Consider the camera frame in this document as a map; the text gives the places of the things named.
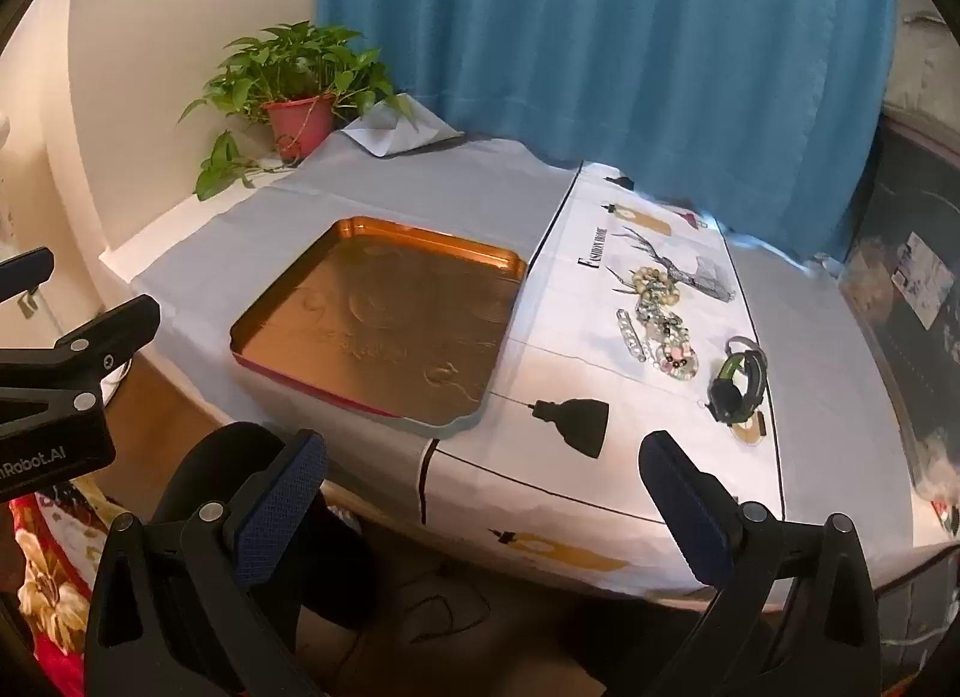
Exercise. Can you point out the blue curtain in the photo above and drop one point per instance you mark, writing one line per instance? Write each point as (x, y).
(600, 52)

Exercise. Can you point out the grey white printed tablecloth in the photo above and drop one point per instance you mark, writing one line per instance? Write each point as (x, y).
(450, 183)

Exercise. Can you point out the beige cushion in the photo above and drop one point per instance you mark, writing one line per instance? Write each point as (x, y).
(926, 67)

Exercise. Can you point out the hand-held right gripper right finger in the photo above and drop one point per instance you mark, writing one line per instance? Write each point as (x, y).
(686, 509)

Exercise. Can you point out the white blue sticker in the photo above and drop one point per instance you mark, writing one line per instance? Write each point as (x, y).
(919, 277)

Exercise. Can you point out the green leafy houseplant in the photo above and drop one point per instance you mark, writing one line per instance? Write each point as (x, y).
(300, 60)

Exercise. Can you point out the red plant pot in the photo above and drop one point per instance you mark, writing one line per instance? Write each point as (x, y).
(300, 123)

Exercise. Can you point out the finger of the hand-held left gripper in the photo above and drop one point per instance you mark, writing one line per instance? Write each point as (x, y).
(26, 273)
(97, 333)

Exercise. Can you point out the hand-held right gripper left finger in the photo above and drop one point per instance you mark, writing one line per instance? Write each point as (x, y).
(281, 509)

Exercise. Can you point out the gold metal tray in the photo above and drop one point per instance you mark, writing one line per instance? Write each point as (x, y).
(375, 322)

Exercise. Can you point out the red floral blanket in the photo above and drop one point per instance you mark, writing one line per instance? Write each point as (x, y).
(45, 592)

